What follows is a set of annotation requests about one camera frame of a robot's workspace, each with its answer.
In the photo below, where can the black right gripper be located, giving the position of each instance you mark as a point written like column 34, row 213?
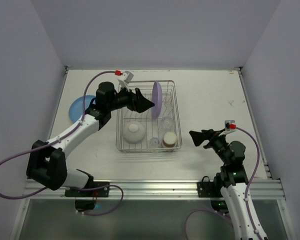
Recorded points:
column 208, row 139

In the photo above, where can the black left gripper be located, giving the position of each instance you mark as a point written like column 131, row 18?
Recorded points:
column 133, row 100

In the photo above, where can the purple plate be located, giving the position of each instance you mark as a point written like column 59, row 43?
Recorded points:
column 156, row 98

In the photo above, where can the blue plate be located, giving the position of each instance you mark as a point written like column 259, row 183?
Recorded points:
column 76, row 108

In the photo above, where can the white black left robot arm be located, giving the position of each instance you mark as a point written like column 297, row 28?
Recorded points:
column 47, row 161

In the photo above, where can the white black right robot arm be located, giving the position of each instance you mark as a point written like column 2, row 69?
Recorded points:
column 231, row 183

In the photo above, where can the brown white cup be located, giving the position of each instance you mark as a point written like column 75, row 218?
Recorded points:
column 169, row 139

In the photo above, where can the white bowl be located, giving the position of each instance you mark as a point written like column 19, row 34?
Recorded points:
column 134, row 132

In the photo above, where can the large clear glass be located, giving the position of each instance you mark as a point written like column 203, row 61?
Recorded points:
column 167, row 124

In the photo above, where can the small clear glass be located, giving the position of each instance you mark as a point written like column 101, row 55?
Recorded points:
column 154, row 143

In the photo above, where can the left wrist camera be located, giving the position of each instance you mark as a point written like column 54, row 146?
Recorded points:
column 124, row 79

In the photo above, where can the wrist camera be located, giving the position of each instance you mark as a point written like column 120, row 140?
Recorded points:
column 229, row 127
column 124, row 79

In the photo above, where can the metal wire dish rack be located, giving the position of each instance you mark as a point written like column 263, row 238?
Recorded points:
column 152, row 125

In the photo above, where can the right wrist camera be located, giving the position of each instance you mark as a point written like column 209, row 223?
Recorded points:
column 229, row 127

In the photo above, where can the aluminium front rail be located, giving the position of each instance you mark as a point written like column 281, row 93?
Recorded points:
column 185, row 190

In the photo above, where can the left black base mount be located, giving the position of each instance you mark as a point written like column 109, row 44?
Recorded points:
column 92, row 195

